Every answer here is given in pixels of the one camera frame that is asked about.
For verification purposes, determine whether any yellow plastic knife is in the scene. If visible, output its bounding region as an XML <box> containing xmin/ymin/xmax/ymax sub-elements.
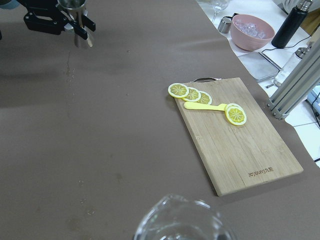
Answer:
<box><xmin>183</xmin><ymin>101</ymin><xmax>227</xmax><ymax>111</ymax></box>

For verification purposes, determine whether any silver kitchen scale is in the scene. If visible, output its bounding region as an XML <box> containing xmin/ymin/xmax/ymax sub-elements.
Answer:
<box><xmin>238</xmin><ymin>52</ymin><xmax>281</xmax><ymax>83</ymax></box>

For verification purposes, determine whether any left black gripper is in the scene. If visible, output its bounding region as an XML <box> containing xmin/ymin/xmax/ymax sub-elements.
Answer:
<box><xmin>17</xmin><ymin>0</ymin><xmax>96</xmax><ymax>39</ymax></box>

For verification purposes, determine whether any small clear glass bottle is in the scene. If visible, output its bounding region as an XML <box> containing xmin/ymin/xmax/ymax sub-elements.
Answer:
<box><xmin>273</xmin><ymin>47</ymin><xmax>310</xmax><ymax>87</ymax></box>

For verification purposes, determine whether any lemon slice on knife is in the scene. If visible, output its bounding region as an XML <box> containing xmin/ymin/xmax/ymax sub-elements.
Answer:
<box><xmin>224</xmin><ymin>103</ymin><xmax>247</xmax><ymax>126</ymax></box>

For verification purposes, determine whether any black water bottle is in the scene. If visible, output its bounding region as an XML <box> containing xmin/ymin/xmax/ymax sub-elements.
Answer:
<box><xmin>271</xmin><ymin>0</ymin><xmax>313</xmax><ymax>49</ymax></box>

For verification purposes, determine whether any lemon slice top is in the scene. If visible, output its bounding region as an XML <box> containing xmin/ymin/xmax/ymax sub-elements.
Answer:
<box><xmin>167</xmin><ymin>83</ymin><xmax>189</xmax><ymax>99</ymax></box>

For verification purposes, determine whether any steel jigger shaker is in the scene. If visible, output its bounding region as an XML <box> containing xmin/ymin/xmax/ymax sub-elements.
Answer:
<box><xmin>56</xmin><ymin>0</ymin><xmax>95</xmax><ymax>49</ymax></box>

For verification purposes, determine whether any aluminium frame post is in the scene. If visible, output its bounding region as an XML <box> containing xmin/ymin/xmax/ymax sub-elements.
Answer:
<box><xmin>267</xmin><ymin>40</ymin><xmax>320</xmax><ymax>119</ymax></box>

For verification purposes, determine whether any pink bowl with ice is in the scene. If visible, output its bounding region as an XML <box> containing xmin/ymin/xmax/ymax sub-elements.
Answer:
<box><xmin>230</xmin><ymin>14</ymin><xmax>275</xmax><ymax>52</ymax></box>

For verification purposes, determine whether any clear glass measuring cup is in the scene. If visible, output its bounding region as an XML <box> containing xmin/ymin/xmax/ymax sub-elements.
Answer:
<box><xmin>133</xmin><ymin>194</ymin><xmax>237</xmax><ymax>240</ymax></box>

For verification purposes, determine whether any wine glass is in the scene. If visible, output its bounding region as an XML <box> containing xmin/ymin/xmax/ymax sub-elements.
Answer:
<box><xmin>210</xmin><ymin>0</ymin><xmax>230</xmax><ymax>23</ymax></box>

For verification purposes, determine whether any bamboo cutting board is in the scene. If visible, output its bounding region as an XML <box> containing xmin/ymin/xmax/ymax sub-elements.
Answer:
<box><xmin>176</xmin><ymin>77</ymin><xmax>303</xmax><ymax>196</ymax></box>

